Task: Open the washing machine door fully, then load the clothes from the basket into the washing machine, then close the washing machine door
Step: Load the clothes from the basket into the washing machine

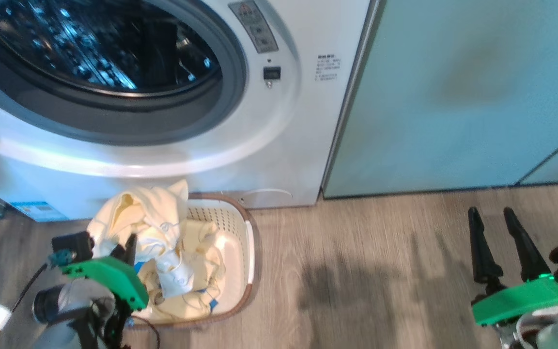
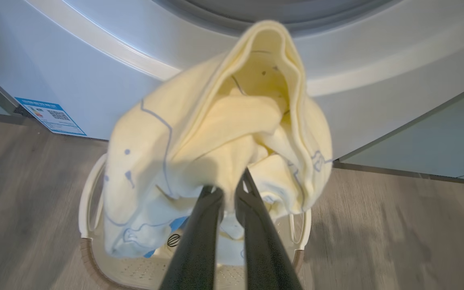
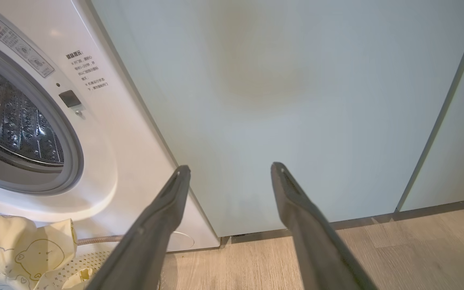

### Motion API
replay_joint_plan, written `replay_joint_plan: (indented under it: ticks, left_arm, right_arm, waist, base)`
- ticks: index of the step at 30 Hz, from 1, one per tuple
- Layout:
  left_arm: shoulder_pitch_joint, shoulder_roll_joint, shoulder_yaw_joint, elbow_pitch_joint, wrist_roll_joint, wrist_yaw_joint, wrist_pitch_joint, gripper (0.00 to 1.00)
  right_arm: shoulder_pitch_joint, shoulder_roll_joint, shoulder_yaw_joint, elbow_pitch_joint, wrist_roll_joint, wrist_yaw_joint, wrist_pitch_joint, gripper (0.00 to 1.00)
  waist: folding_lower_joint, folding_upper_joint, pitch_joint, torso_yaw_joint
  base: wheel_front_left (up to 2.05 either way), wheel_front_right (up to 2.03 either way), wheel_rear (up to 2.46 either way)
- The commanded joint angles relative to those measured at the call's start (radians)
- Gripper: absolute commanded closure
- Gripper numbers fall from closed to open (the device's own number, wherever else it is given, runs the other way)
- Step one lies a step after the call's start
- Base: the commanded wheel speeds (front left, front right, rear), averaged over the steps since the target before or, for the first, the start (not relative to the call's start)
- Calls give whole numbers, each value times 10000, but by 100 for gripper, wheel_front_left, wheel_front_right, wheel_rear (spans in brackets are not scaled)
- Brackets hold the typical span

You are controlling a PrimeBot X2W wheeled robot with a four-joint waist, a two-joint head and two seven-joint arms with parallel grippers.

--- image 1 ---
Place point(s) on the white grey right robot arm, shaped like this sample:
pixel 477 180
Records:
pixel 555 337

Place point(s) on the grey warning sticker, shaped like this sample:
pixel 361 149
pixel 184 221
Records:
pixel 255 26

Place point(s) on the wide pale green cabinet door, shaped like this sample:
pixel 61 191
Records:
pixel 453 97

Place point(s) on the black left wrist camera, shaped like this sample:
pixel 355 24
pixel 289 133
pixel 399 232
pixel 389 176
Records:
pixel 73 245

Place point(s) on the blue energy label sticker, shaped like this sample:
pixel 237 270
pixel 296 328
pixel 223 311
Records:
pixel 37 211

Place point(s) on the round white filter cover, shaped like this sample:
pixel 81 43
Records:
pixel 267 196

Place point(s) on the washing machine drum opening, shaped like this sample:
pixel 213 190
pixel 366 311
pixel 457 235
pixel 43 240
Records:
pixel 90 43

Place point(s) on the cream garment with blue trim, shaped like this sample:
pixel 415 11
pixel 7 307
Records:
pixel 177 276

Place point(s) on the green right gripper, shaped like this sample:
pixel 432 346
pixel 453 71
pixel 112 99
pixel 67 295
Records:
pixel 526 300

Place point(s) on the white front-load washing machine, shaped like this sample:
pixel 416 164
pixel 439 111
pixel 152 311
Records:
pixel 284 145

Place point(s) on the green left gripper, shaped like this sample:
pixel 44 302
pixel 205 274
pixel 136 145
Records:
pixel 109 271

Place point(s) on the pale yellow bear-print garment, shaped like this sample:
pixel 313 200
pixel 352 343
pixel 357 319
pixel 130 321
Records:
pixel 133 208

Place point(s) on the white perforated laundry basket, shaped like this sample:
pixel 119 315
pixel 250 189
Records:
pixel 238 242

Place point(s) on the printed instruction text label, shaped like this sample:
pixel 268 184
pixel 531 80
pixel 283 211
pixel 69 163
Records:
pixel 327 68

